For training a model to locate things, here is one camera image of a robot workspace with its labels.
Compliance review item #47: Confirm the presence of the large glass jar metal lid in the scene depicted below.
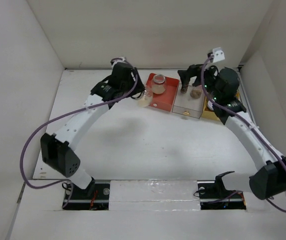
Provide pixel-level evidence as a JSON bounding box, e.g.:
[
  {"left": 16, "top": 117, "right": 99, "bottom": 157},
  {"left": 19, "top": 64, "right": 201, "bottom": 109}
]
[{"left": 137, "top": 86, "right": 153, "bottom": 108}]

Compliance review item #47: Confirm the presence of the small black pepper grinder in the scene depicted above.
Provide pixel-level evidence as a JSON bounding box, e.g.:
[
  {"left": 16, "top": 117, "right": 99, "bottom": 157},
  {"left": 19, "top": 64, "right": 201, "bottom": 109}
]
[{"left": 180, "top": 84, "right": 189, "bottom": 94}]

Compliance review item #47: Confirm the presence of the clear plastic bin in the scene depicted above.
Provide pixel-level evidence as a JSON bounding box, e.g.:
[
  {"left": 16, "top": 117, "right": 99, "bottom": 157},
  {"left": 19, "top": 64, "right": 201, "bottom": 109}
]
[{"left": 172, "top": 84, "right": 205, "bottom": 119}]

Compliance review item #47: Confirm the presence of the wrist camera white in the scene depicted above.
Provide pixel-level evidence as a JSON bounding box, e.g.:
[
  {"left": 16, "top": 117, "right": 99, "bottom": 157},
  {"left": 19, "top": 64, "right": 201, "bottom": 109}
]
[
  {"left": 208, "top": 47, "right": 225, "bottom": 63},
  {"left": 110, "top": 56, "right": 126, "bottom": 67}
]

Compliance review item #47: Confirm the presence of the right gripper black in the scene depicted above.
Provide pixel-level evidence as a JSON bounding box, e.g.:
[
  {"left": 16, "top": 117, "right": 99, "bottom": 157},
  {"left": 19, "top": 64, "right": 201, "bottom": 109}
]
[{"left": 177, "top": 60, "right": 222, "bottom": 102}]

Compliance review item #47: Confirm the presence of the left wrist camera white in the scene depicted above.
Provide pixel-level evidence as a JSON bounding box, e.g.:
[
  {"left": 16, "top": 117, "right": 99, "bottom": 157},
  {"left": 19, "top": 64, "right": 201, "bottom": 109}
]
[{"left": 110, "top": 56, "right": 126, "bottom": 67}]

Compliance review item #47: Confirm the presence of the yellow plastic bin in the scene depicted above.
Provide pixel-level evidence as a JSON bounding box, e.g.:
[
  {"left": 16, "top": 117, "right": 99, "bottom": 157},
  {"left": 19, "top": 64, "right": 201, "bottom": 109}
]
[{"left": 201, "top": 92, "right": 241, "bottom": 122}]

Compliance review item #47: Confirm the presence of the pink cap spice bottle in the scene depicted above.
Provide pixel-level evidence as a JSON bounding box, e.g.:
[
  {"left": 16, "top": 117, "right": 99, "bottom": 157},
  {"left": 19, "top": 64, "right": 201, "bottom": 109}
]
[{"left": 190, "top": 86, "right": 203, "bottom": 99}]

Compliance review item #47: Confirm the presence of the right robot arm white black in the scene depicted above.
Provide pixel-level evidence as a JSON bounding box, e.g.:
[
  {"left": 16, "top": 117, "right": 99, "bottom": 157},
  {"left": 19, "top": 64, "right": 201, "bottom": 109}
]
[{"left": 178, "top": 64, "right": 286, "bottom": 200}]

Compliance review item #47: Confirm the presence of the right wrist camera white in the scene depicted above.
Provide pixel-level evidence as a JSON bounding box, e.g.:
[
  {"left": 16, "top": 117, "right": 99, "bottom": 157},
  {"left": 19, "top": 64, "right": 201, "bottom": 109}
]
[{"left": 208, "top": 47, "right": 225, "bottom": 63}]

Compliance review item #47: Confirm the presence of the aluminium rail right side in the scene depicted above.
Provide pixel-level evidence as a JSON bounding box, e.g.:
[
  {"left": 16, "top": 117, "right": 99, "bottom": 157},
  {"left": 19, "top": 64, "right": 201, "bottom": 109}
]
[{"left": 234, "top": 67, "right": 256, "bottom": 123}]

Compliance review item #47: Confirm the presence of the red orange plastic bin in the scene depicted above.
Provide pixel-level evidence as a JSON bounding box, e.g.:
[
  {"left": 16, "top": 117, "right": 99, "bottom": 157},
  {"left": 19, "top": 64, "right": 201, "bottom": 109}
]
[{"left": 146, "top": 73, "right": 179, "bottom": 112}]

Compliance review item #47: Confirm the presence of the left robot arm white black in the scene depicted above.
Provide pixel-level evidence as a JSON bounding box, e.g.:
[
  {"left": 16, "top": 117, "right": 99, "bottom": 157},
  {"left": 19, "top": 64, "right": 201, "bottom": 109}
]
[{"left": 40, "top": 57, "right": 145, "bottom": 198}]

